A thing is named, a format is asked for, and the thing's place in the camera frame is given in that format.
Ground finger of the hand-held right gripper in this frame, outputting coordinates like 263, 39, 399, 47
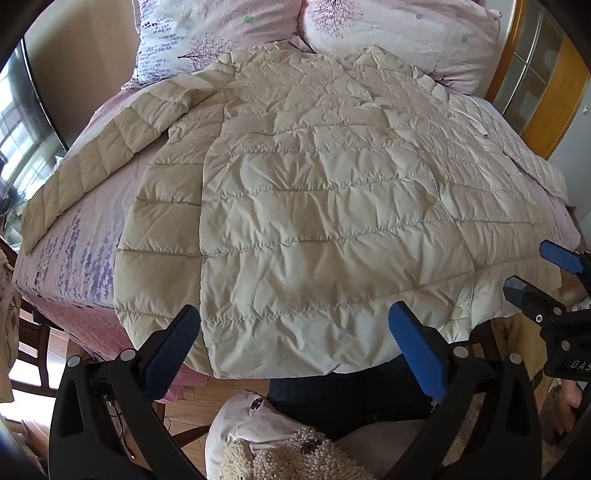
538, 239, 591, 296
502, 275, 575, 335

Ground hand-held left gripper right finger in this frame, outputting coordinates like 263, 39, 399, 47
382, 300, 544, 480

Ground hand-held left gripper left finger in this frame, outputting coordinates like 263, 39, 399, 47
48, 304, 205, 480

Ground cream quilted down jacket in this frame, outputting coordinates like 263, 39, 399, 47
21, 42, 570, 380

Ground person's right hand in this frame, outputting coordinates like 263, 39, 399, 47
556, 379, 586, 437

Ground person's dark pants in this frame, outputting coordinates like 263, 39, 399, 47
267, 356, 437, 441

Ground person's pink garment with button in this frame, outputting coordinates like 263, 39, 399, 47
204, 389, 303, 480

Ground bed with pink floral sheet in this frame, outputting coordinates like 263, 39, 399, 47
11, 69, 583, 403

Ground dark wooden chair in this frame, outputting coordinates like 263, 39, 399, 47
0, 237, 52, 403

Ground person's fuzzy beige garment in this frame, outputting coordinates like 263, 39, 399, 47
216, 425, 386, 480

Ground wooden cabinet with glass doors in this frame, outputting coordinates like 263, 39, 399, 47
484, 0, 591, 161

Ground black television screen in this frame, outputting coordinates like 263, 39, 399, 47
0, 39, 71, 219

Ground pink floral pillow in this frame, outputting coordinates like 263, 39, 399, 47
299, 0, 503, 95
131, 0, 306, 86

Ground black floor cable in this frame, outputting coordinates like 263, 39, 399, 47
104, 396, 137, 459

